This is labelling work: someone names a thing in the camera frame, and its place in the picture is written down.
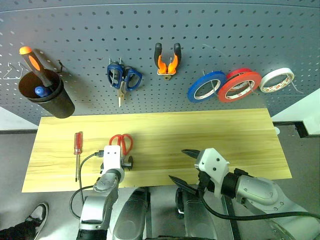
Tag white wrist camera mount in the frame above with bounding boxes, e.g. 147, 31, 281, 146
101, 144, 126, 176
194, 147, 231, 199

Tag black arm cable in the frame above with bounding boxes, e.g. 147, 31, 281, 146
69, 149, 105, 220
199, 191, 320, 221

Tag blue handled screwdriver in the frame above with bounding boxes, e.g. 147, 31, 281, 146
34, 86, 53, 99

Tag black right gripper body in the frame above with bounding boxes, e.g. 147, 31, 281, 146
196, 171, 216, 194

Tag red handled scissors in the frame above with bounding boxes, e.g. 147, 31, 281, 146
109, 133, 134, 155

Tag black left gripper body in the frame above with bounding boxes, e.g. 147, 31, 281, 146
121, 155, 135, 172

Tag red tape roll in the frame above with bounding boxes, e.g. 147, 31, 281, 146
217, 71, 263, 104
226, 67, 251, 79

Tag grey metal pegboard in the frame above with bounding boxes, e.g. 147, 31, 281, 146
0, 0, 320, 126

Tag black pegboard hook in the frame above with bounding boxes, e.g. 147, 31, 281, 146
56, 59, 68, 74

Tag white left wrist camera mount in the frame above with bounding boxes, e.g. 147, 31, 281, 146
101, 144, 126, 176

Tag orange and black screwdriver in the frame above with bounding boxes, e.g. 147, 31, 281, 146
19, 46, 55, 89

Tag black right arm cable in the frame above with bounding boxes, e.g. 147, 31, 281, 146
199, 191, 320, 221

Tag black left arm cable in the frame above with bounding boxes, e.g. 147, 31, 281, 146
69, 149, 105, 220

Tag red handled screwdriver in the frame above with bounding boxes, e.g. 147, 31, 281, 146
73, 131, 84, 182

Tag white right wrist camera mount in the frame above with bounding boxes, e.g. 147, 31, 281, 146
194, 147, 231, 199

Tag white wire pegboard hook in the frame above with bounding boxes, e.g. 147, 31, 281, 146
1, 61, 26, 80

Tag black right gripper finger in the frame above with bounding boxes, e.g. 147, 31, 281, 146
180, 148, 200, 161
168, 175, 201, 196

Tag black plastic cup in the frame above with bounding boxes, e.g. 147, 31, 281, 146
18, 68, 76, 119

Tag blue handled scissors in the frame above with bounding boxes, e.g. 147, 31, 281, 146
106, 58, 143, 108

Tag white tape roll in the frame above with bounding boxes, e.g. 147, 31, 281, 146
259, 67, 305, 95

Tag black and white sneaker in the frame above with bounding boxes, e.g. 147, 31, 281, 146
24, 202, 50, 240

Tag blue tape roll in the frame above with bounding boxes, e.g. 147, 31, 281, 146
187, 70, 228, 103

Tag dark trouser leg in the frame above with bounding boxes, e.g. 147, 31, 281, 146
0, 220, 35, 240

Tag orange and black pliers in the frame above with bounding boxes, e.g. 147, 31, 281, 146
154, 42, 182, 82

